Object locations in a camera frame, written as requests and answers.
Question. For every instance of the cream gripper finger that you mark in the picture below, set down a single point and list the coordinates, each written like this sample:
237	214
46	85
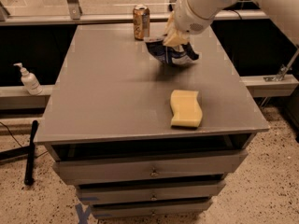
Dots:
173	36

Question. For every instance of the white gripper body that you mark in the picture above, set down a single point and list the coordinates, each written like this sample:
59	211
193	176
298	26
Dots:
186	16

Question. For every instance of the blue chip bag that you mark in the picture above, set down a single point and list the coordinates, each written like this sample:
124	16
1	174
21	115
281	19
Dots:
180	55

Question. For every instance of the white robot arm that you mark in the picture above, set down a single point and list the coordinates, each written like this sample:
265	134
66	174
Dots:
284	14

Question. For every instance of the yellow sponge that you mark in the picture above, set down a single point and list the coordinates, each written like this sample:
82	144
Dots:
186	109

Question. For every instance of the gold soda can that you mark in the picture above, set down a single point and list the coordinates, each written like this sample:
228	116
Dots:
141	21

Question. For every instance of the grey drawer cabinet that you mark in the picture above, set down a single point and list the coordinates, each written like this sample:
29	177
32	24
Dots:
112	101

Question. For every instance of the top grey drawer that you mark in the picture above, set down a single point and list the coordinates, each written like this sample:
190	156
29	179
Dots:
146	168

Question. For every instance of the grey drawer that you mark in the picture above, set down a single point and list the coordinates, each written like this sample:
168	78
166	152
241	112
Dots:
103	211
146	168
157	192

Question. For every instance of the white pump lotion bottle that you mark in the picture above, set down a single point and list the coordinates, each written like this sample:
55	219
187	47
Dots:
29	80

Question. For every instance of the middle grey drawer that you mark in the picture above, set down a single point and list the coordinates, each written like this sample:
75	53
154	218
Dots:
157	192

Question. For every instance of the bottom grey drawer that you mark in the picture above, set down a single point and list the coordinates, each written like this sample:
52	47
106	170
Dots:
103	211

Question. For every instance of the black stand leg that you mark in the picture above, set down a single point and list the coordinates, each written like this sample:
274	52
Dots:
29	180

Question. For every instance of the blue tape cross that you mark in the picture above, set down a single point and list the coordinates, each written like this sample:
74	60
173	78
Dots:
83	215

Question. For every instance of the metal window rail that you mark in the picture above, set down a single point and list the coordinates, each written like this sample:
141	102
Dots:
225	15

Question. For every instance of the metal wall bracket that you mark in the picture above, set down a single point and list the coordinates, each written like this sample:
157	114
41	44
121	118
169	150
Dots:
283	70

